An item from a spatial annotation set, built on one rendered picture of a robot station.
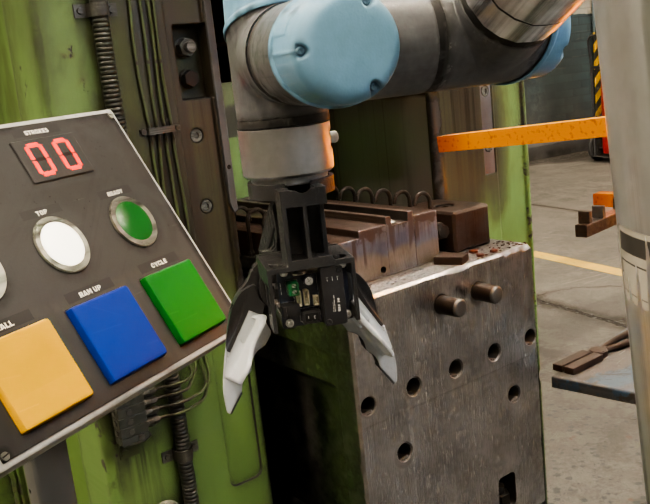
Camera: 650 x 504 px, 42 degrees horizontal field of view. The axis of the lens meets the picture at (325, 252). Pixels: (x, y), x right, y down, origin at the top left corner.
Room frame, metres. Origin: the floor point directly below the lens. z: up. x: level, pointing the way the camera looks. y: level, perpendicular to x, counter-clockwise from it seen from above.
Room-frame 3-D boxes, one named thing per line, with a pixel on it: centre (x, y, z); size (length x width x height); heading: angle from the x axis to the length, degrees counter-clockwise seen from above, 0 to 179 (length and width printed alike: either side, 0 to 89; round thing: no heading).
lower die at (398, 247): (1.36, 0.03, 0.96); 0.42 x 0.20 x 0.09; 37
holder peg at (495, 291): (1.20, -0.23, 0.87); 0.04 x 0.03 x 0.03; 37
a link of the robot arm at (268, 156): (0.69, 0.02, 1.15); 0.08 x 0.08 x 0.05
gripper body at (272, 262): (0.68, 0.02, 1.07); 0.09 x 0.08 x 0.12; 11
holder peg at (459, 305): (1.15, -0.17, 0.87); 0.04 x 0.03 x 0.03; 37
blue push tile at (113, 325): (0.73, 0.19, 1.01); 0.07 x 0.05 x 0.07; 152
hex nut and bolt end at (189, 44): (1.20, 0.16, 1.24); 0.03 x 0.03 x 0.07; 37
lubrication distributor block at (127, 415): (1.07, 0.28, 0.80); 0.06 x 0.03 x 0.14; 127
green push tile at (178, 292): (0.82, 0.15, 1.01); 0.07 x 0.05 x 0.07; 152
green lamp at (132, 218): (0.84, 0.19, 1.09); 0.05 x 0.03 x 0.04; 127
